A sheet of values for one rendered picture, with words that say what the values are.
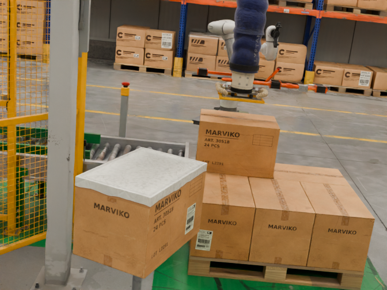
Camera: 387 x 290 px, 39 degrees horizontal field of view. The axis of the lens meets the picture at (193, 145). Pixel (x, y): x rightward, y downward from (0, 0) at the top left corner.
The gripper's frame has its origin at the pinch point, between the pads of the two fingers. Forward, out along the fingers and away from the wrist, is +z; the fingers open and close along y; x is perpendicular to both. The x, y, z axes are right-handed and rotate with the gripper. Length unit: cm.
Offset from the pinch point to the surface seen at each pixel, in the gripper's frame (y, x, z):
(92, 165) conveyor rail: 102, 132, 55
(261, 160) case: 90, 6, 42
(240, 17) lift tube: -12.7, 34.2, 30.2
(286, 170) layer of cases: 104, -19, 19
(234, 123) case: 64, 30, 39
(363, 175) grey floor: 158, -144, -151
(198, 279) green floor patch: 158, 48, 106
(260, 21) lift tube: -11.7, 20.0, 32.1
